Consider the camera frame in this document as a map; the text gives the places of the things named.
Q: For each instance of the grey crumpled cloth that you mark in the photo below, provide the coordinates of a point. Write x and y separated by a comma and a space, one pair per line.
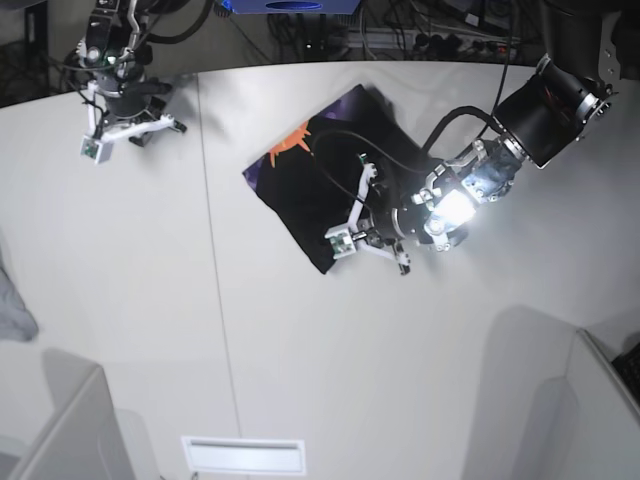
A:
17, 322

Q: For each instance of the black gripper two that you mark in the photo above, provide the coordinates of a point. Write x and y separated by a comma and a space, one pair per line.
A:
389, 218

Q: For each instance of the black keyboard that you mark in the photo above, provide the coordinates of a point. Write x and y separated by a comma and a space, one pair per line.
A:
627, 367

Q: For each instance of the black robot arm two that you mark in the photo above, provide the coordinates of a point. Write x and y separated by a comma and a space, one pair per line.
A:
471, 157

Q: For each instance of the black T-shirt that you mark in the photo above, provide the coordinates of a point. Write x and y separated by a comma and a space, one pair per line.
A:
311, 181

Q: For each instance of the white power strip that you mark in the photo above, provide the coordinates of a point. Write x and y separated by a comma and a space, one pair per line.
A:
389, 39

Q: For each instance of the white wrist camera one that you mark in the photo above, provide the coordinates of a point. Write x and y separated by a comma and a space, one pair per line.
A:
105, 130

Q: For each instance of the black gripper one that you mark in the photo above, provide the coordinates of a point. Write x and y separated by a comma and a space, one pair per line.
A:
130, 99

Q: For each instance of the white wrist camera two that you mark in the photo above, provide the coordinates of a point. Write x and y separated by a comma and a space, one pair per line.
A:
360, 233

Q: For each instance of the blue box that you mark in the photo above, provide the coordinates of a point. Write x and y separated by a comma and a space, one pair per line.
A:
247, 7

